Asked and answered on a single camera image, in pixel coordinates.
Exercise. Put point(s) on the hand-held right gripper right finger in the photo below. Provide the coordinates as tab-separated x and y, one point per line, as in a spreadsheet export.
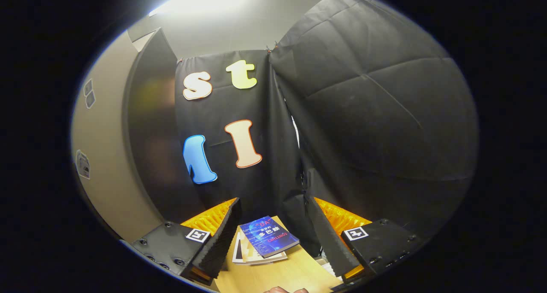
324	237

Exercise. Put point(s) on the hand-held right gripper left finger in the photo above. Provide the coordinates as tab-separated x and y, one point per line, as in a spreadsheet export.
224	237

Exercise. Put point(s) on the white booklet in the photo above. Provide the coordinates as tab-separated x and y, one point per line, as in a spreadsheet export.
243	255

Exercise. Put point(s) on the blue book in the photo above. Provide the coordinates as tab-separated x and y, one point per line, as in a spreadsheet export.
267	235

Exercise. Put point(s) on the black backdrop cloth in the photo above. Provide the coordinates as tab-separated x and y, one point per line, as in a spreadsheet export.
376	113

